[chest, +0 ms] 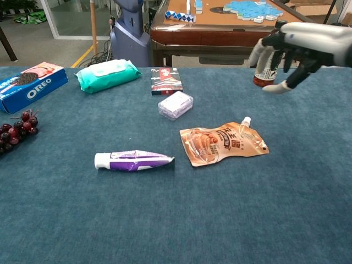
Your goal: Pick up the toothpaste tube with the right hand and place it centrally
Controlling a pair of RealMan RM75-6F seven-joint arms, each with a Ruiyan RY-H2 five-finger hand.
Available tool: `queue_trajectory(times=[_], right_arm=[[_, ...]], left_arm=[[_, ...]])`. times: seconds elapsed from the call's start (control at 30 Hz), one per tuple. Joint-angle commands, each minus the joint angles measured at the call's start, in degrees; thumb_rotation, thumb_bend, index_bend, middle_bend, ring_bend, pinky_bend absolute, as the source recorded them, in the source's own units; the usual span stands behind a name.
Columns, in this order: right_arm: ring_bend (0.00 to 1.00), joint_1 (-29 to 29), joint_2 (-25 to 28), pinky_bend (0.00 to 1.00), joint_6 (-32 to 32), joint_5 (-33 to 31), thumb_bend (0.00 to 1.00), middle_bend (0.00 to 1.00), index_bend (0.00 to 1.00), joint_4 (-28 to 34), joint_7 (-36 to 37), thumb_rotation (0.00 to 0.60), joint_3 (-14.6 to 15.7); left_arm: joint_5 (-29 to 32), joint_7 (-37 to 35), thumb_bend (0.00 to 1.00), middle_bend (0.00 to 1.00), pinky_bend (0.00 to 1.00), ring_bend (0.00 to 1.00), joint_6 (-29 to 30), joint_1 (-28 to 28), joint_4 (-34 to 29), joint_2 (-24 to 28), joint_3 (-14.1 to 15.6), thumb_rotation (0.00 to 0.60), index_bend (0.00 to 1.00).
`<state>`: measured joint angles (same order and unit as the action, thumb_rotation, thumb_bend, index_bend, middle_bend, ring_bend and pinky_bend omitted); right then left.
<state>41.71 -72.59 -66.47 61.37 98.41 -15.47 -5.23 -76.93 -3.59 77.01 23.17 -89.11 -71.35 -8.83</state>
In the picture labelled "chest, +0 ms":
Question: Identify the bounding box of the small white box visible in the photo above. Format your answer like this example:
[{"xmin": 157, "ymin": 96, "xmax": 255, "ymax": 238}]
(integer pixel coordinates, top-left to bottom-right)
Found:
[{"xmin": 157, "ymin": 91, "xmax": 194, "ymax": 122}]

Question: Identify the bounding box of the dark chocolate bar packet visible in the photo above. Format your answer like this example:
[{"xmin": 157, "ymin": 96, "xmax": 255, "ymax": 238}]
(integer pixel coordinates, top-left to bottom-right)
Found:
[{"xmin": 150, "ymin": 67, "xmax": 184, "ymax": 96}]

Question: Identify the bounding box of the blue white snake puzzle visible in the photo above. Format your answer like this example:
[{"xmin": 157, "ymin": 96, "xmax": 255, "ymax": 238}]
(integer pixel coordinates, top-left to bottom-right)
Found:
[{"xmin": 164, "ymin": 10, "xmax": 196, "ymax": 24}]

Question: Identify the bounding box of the blue Oreo cookie box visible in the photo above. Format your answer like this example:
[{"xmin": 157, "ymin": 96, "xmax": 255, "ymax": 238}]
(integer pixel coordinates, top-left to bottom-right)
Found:
[{"xmin": 0, "ymin": 62, "xmax": 69, "ymax": 115}]

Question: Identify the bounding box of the small white purple tube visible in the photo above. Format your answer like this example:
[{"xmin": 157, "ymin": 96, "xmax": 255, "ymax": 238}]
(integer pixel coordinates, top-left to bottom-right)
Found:
[{"xmin": 94, "ymin": 150, "xmax": 175, "ymax": 173}]

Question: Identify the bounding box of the green wet wipes pack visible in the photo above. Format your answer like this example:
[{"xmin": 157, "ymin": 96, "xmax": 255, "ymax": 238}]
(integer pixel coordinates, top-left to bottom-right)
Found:
[{"xmin": 74, "ymin": 59, "xmax": 142, "ymax": 95}]

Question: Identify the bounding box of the blue felt table cover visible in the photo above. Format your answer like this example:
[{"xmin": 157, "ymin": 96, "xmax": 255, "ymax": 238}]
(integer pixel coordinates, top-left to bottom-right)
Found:
[{"xmin": 0, "ymin": 67, "xmax": 352, "ymax": 264}]

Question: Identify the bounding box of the cardboard box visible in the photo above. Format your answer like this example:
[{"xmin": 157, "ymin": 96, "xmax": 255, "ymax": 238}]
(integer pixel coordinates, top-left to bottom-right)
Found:
[{"xmin": 285, "ymin": 0, "xmax": 338, "ymax": 20}]

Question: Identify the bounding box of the orange spouted sauce pouch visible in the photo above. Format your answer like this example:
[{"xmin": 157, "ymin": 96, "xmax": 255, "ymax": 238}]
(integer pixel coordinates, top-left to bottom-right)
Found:
[{"xmin": 179, "ymin": 116, "xmax": 270, "ymax": 168}]

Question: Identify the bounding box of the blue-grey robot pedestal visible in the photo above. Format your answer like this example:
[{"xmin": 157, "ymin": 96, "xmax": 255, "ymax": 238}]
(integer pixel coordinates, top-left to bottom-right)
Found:
[{"xmin": 110, "ymin": 0, "xmax": 151, "ymax": 61}]

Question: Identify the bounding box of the blue mahjong tile cluster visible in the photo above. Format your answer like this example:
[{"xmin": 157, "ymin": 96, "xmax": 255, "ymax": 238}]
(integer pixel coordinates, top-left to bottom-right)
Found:
[{"xmin": 222, "ymin": 0, "xmax": 284, "ymax": 24}]

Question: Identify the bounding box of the brown tea bottle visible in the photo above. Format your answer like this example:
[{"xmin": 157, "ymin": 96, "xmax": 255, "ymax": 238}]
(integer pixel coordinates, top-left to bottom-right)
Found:
[{"xmin": 252, "ymin": 19, "xmax": 289, "ymax": 88}]

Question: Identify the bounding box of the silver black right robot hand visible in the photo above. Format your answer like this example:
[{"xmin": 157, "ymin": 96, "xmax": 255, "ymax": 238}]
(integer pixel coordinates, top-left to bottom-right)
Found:
[{"xmin": 249, "ymin": 21, "xmax": 352, "ymax": 95}]

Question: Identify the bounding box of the green cloth heap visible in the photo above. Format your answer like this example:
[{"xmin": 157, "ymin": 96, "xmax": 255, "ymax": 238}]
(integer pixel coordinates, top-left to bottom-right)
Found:
[{"xmin": 13, "ymin": 10, "xmax": 47, "ymax": 25}]

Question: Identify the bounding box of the brown wooden mahjong table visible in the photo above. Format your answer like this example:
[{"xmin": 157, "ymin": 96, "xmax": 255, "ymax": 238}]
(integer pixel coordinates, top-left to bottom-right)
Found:
[{"xmin": 149, "ymin": 0, "xmax": 329, "ymax": 68}]

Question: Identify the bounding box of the black floor cable tangle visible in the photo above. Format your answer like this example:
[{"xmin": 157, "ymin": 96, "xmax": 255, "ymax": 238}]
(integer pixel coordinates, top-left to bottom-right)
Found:
[{"xmin": 79, "ymin": 41, "xmax": 113, "ymax": 68}]

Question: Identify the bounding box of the wooden pole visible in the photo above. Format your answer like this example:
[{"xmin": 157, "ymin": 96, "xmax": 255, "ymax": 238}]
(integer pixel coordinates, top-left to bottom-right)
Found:
[{"xmin": 90, "ymin": 0, "xmax": 98, "ymax": 56}]

